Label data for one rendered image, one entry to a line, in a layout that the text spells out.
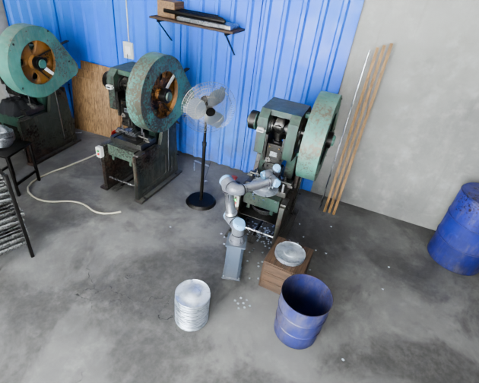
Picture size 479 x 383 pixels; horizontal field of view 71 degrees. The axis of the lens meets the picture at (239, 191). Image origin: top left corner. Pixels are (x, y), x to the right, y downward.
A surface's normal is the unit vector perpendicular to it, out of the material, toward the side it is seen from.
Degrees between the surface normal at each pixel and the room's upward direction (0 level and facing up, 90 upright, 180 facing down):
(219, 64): 90
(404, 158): 90
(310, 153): 89
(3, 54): 67
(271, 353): 0
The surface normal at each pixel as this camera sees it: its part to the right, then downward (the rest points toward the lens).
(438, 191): -0.38, 0.49
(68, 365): 0.11, -0.82
